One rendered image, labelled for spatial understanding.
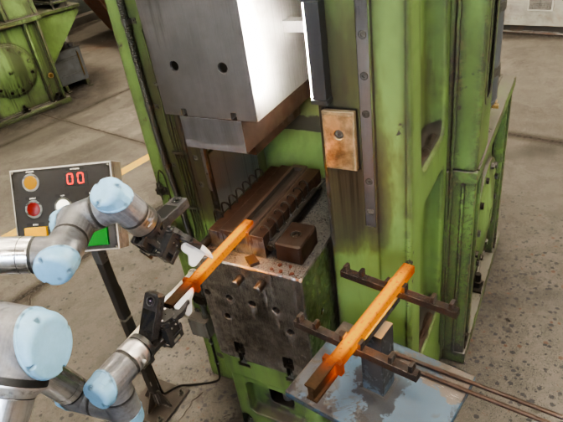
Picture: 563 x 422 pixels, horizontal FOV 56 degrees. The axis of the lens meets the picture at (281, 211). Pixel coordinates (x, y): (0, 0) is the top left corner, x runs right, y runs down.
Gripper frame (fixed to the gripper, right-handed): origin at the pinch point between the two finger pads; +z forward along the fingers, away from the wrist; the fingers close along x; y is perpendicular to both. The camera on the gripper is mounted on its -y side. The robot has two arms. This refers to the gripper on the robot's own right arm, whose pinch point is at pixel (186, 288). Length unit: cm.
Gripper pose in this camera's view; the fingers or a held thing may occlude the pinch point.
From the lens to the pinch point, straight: 143.2
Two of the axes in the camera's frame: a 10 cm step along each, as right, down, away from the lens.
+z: 4.6, -5.3, 7.2
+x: 8.8, 1.5, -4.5
